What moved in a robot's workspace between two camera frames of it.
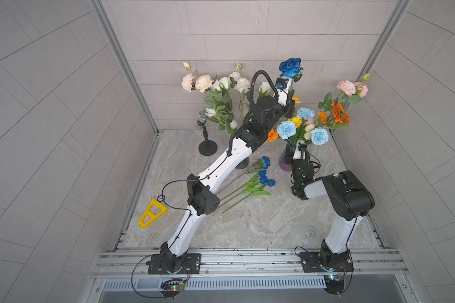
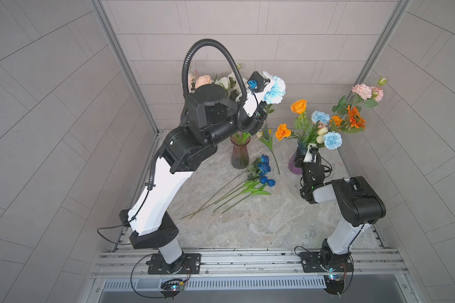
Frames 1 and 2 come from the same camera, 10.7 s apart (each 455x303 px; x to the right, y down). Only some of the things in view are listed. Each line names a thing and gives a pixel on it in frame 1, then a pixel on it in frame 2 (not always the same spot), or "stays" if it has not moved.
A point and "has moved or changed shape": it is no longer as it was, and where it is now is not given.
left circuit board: (170, 287) stays
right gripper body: (291, 161) -> (301, 164)
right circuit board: (335, 285) stays
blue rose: (291, 67) -> (263, 168)
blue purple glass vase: (285, 160) has moved or changed shape
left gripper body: (282, 109) -> (247, 122)
